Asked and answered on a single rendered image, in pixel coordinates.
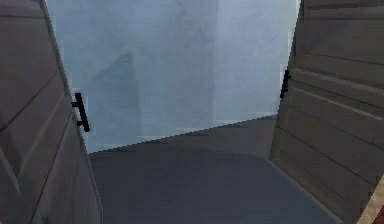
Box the grey-brown panelled room door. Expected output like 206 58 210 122
0 0 104 224
269 0 384 224

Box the black bar door handle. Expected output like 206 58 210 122
279 69 292 99
71 92 91 133

